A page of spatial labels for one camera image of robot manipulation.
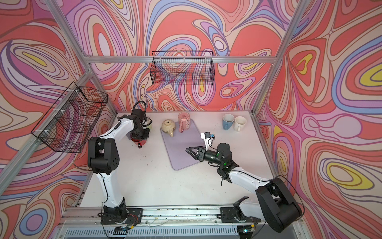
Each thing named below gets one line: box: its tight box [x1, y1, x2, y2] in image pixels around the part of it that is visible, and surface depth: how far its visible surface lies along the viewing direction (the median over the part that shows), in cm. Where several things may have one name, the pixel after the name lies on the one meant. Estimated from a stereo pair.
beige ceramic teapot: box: [161, 119, 176, 138], surface depth 103 cm
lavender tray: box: [160, 118, 206, 171], surface depth 103 cm
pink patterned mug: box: [178, 111, 191, 133], surface depth 104 cm
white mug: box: [233, 116, 248, 133], surface depth 103 cm
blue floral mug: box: [222, 113, 235, 130], surface depth 104 cm
